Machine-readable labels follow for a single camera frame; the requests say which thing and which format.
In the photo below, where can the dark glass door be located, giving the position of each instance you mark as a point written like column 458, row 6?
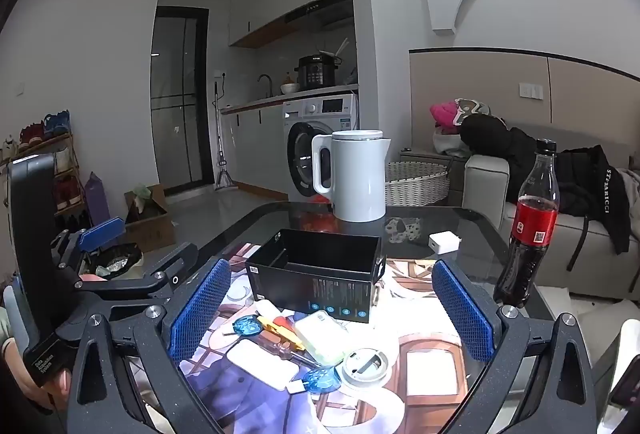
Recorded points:
column 177, row 103

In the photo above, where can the cola bottle red label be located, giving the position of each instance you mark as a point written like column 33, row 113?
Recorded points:
column 532, row 224

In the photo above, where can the white box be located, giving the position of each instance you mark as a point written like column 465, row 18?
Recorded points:
column 260, row 364

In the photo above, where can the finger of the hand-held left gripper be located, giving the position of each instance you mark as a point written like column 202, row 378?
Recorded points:
column 102, row 234
column 165, row 274

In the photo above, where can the black jacket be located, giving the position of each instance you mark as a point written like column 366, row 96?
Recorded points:
column 500, row 138

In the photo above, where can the pink cloth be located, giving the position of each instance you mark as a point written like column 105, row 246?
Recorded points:
column 445, row 113

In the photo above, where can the trash bin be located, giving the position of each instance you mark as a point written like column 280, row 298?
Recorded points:
column 117, row 261

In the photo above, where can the range hood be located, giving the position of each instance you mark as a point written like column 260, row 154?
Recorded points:
column 320, row 8

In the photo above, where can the white wicker basket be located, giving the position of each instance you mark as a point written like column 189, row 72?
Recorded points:
column 417, row 184

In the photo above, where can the wooden shoe rack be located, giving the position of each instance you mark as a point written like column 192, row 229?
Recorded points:
column 60, row 163

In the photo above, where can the printed table mat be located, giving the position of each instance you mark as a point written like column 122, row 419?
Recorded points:
column 430, row 364

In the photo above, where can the white charger adapter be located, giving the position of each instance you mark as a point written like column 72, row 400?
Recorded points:
column 442, row 244

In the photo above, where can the translucent plastic case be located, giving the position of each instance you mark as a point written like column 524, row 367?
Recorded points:
column 322, row 336

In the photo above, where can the yellow plastic clip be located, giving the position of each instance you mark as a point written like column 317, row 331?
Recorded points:
column 272, row 325

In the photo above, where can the white washing machine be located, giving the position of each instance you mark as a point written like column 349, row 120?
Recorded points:
column 340, row 113

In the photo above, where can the black pressure cooker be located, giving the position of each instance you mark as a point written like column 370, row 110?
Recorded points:
column 317, row 71

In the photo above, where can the light grey sofa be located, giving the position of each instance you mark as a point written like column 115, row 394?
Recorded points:
column 487, row 184

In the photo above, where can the person's left forearm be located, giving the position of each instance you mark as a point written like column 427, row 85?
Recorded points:
column 6, row 329

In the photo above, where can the brown cardboard box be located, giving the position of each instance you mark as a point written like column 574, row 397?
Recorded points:
column 155, row 229

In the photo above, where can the white bowl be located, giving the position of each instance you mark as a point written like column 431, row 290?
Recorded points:
column 290, row 88

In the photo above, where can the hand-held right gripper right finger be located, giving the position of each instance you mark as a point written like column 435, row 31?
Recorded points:
column 462, row 314

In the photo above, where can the black kitchen faucet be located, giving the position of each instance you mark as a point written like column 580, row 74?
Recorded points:
column 267, row 81

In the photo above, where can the purple bag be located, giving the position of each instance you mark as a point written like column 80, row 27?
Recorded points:
column 97, row 201

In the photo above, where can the white cup lid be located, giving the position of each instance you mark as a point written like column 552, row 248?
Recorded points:
column 365, row 364

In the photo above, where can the white electric kettle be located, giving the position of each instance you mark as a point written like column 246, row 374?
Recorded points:
column 360, row 179

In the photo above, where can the white wall switch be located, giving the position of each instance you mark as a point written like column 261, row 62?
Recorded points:
column 530, row 91

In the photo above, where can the black cardboard box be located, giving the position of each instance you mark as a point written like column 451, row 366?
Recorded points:
column 310, row 284

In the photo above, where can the mop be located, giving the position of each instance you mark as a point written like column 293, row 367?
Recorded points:
column 222, row 174

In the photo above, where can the blue round tape dispenser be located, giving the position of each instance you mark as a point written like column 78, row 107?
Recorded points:
column 320, row 379
column 247, row 326

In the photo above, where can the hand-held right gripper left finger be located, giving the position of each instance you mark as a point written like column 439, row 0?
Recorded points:
column 200, row 309

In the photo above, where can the person's left hand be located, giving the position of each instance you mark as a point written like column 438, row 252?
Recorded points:
column 57, row 384

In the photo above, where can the white glue tube red cap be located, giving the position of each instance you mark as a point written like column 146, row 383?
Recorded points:
column 267, row 310

